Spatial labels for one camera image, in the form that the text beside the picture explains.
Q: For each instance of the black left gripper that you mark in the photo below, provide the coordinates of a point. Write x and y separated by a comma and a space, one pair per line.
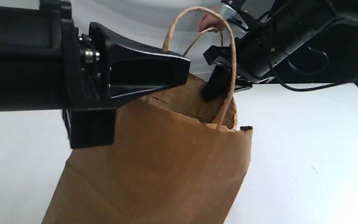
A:
103, 71

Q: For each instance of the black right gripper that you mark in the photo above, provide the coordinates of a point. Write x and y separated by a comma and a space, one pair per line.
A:
255, 55

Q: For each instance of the brown paper bag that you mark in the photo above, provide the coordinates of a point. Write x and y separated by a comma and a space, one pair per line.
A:
175, 160

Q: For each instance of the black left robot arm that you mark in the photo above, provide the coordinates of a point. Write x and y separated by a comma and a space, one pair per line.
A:
45, 64

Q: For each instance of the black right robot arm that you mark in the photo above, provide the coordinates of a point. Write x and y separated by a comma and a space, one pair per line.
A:
297, 21

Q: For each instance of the person's hand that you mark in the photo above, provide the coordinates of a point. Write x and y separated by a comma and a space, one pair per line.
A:
208, 21

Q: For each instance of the silver camera on bracket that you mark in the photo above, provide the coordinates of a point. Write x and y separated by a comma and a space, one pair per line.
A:
231, 11

